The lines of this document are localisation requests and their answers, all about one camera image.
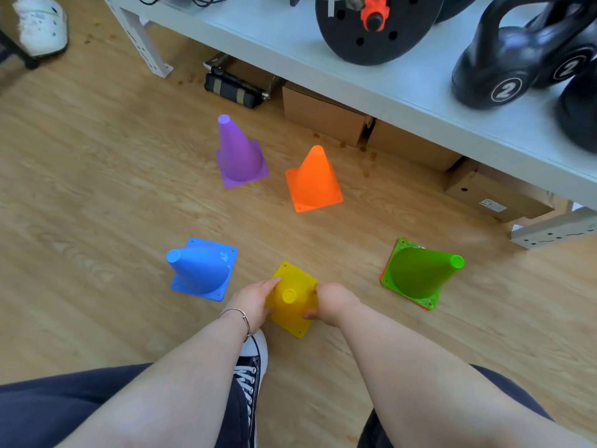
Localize person's left hand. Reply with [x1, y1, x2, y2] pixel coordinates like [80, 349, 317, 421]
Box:
[223, 277, 282, 335]

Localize person's right hand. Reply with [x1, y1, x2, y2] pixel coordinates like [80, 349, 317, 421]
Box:
[303, 282, 363, 328]

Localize yellow plastic cone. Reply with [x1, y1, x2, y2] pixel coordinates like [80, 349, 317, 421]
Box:
[265, 260, 321, 339]

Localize person's left forearm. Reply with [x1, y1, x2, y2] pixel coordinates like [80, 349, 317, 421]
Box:
[55, 313, 262, 448]

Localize person's right forearm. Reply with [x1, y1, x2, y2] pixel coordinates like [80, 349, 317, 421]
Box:
[335, 303, 597, 448]

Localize black sneaker with white laces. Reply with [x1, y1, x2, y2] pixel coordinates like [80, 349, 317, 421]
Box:
[232, 329, 270, 448]

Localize blue plastic cone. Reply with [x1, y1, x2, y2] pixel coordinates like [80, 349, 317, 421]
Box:
[166, 237, 239, 302]

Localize green plastic cone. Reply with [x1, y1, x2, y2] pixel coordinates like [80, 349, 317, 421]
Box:
[381, 237, 465, 310]

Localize orange plastic cone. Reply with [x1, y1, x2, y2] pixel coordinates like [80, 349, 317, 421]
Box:
[285, 145, 344, 213]

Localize purple plastic cone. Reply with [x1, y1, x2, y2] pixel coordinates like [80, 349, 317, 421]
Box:
[215, 114, 270, 189]

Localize brown cardboard box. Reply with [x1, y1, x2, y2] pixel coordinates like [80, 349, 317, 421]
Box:
[282, 81, 374, 148]
[366, 118, 465, 172]

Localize cardboard box with white label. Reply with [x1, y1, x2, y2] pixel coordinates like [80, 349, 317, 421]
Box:
[442, 158, 557, 224]

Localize dark navy trousers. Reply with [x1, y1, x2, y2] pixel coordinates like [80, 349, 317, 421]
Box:
[0, 362, 556, 448]

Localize white metal table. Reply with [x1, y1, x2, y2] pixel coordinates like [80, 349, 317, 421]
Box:
[101, 0, 597, 250]

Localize black weight plate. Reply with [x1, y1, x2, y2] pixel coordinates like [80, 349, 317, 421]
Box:
[315, 0, 447, 67]

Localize black kettlebell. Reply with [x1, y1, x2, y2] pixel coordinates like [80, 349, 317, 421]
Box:
[451, 0, 578, 110]
[526, 2, 597, 89]
[554, 59, 597, 154]

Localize orange dumbbell collar nut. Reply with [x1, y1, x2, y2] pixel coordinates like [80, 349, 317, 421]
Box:
[359, 0, 391, 32]

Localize black chair leg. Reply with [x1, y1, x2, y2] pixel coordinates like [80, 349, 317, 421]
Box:
[0, 28, 41, 71]

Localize silver bracelet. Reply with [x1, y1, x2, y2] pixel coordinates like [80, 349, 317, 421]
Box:
[217, 307, 252, 344]

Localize black rolled strap bundle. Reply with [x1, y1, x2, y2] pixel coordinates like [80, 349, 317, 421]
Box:
[204, 65, 271, 110]

